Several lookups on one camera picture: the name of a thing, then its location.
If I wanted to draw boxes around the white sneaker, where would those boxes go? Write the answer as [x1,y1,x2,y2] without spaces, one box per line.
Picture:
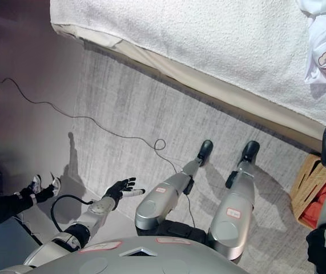
[50,176,63,198]
[30,174,43,195]

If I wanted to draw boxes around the person leg black trousers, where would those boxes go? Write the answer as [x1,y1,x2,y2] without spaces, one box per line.
[0,184,55,232]

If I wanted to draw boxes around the black robot foot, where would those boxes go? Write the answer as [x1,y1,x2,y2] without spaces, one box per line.
[197,139,214,167]
[240,140,261,167]

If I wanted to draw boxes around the bed with white blanket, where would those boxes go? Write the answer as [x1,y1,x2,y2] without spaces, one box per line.
[49,0,326,127]

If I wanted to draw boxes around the grey woven rug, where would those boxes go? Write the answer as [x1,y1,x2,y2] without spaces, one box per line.
[62,39,325,274]

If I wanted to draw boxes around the silver robot leg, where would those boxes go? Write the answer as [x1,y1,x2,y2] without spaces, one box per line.
[209,162,257,255]
[135,159,200,231]

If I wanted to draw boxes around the black right robot foot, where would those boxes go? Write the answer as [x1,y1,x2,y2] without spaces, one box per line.
[240,140,261,167]

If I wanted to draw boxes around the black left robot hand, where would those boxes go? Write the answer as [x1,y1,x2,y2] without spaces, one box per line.
[103,176,146,211]

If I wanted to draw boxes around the silver right robot leg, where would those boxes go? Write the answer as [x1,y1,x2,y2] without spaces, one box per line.
[209,162,257,255]

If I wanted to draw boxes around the grey robot torso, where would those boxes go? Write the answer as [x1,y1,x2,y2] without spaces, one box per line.
[0,219,249,274]

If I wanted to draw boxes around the crumpled white printed garment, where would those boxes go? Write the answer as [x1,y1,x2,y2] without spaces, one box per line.
[295,0,326,91]

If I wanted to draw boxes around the thin black floor cable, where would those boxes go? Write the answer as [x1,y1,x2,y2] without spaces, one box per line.
[0,5,197,227]

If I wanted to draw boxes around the thick black wrist cable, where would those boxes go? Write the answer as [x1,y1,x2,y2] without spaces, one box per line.
[50,194,95,229]

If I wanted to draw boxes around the black left robot foot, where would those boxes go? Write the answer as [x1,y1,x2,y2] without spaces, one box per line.
[197,139,214,167]

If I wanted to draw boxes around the woven wicker basket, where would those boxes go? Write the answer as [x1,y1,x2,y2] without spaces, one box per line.
[290,153,326,229]

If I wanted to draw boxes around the silver left robot leg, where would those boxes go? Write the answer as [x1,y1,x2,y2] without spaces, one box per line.
[135,159,200,231]

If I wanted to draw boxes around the cream mattress sheet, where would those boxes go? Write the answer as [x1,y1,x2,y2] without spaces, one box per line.
[51,23,203,88]

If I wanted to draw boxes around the orange cloth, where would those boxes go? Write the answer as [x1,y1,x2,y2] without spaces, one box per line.
[300,178,326,227]

